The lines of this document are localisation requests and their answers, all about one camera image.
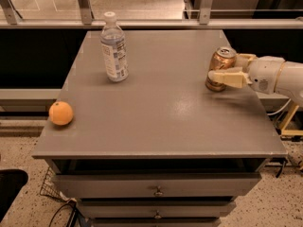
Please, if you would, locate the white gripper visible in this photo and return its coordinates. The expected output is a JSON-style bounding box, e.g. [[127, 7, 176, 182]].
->
[[208, 53, 285, 95]]

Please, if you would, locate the grey drawer cabinet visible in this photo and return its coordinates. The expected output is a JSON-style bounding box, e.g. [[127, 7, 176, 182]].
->
[[33, 30, 286, 227]]

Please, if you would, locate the clear plastic water bottle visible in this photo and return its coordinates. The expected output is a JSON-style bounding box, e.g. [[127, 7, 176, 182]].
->
[[100, 11, 129, 82]]

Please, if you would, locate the top drawer metal knob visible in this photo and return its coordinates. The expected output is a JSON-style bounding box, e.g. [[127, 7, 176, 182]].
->
[[153, 186, 164, 197]]

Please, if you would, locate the wire mesh basket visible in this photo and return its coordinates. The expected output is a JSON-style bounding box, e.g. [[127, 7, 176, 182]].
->
[[40, 167, 68, 202]]

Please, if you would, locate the orange soda can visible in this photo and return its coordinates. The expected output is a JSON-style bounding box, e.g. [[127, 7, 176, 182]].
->
[[205, 46, 237, 92]]

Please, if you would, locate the black floor cable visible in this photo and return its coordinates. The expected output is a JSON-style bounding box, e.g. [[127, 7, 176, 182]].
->
[[47, 201, 80, 227]]

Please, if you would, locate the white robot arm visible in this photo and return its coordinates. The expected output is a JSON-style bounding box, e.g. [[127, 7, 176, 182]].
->
[[208, 54, 303, 106]]

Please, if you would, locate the yellow metal frame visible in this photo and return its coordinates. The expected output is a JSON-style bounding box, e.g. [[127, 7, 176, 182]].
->
[[278, 101, 303, 136]]

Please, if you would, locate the orange fruit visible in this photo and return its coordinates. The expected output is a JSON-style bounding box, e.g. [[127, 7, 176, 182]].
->
[[49, 101, 74, 126]]

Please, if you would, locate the drawer metal knob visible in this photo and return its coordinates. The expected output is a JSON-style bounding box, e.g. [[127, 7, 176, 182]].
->
[[153, 186, 164, 197], [154, 210, 162, 219]]

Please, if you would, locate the metal railing with posts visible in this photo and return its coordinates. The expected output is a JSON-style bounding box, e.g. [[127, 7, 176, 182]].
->
[[0, 0, 303, 29]]

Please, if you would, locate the black chair seat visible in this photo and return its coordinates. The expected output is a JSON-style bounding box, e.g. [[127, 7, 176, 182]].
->
[[0, 169, 28, 221]]

